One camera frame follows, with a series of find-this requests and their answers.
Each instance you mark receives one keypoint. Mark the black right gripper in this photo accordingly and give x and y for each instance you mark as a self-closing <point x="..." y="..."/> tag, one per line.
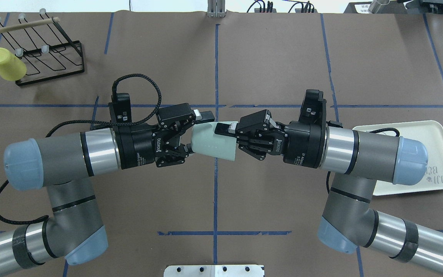
<point x="301" y="144"/>

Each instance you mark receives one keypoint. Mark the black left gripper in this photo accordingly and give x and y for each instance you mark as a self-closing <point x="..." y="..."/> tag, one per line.
<point x="139" y="147"/>

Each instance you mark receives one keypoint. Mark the pale green cup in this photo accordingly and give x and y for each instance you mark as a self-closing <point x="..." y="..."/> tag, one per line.
<point x="205" y="141"/>

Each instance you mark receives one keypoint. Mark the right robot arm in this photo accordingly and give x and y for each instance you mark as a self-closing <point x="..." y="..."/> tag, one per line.
<point x="360" y="161"/>

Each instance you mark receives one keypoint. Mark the metal cup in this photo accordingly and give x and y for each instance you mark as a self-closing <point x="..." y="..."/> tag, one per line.
<point x="378" y="6"/>

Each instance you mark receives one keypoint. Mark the yellow cup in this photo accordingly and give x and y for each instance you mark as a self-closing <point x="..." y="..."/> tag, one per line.
<point x="11" y="67"/>

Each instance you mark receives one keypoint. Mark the cream bear tray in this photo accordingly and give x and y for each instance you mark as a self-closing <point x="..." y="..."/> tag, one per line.
<point x="430" y="133"/>

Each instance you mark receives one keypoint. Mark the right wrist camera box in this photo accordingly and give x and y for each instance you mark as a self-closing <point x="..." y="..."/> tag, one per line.
<point x="313" y="105"/>

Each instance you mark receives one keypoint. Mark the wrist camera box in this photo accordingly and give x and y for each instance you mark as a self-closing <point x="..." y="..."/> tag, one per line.
<point x="313" y="105"/>
<point x="120" y="108"/>

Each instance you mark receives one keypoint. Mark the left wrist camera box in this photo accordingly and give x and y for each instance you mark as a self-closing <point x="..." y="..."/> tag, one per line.
<point x="120" y="108"/>

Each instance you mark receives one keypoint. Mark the aluminium frame post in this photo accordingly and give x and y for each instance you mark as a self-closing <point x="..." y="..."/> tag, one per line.
<point x="216" y="8"/>

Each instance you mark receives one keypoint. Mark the white camera stand base plate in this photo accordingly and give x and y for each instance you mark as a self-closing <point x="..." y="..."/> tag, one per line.
<point x="235" y="270"/>

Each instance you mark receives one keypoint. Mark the black wire cup rack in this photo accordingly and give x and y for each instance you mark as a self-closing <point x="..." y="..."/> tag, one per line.
<point x="44" y="47"/>

